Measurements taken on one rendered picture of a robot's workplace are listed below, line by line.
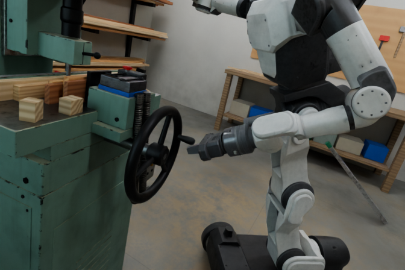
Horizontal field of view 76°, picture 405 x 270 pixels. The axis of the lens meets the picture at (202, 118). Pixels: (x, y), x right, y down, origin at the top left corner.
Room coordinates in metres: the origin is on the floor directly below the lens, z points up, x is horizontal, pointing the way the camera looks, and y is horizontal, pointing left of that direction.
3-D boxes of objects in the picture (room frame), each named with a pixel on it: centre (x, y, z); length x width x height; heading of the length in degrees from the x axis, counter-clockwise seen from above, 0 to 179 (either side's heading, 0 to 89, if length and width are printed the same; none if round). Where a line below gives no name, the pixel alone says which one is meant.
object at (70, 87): (0.77, 0.34, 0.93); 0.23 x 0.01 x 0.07; 164
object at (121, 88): (0.74, 0.24, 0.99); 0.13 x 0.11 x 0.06; 164
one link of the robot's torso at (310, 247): (1.04, -0.57, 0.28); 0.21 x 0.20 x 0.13; 104
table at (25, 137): (0.76, 0.32, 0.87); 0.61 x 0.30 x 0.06; 164
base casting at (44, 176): (0.81, 0.55, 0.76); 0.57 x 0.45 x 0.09; 74
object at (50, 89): (0.75, 0.38, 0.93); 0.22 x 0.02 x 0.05; 164
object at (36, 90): (0.88, 0.40, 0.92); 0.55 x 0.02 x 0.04; 164
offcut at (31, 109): (0.53, 0.37, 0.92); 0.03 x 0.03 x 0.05; 7
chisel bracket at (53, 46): (0.78, 0.45, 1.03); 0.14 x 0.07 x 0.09; 74
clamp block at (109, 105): (0.74, 0.24, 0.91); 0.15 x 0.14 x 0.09; 164
